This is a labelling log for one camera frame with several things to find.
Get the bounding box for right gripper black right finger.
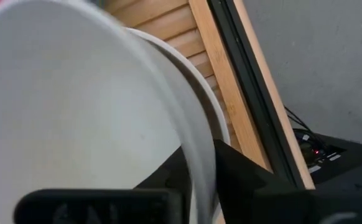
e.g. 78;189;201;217
215;139;362;224

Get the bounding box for wooden slatted shelf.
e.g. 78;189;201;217
104;0;274;174

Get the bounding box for black perforated case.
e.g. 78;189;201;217
292;129;362;192

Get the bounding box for black floor cable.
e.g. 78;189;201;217
283;105;328;150

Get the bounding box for black aluminium table frame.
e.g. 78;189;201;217
207;0;306;189

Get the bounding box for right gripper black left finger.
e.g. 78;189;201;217
12;146;191;224

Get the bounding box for white bowl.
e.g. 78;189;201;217
126;27;231;147
0;0;218;224

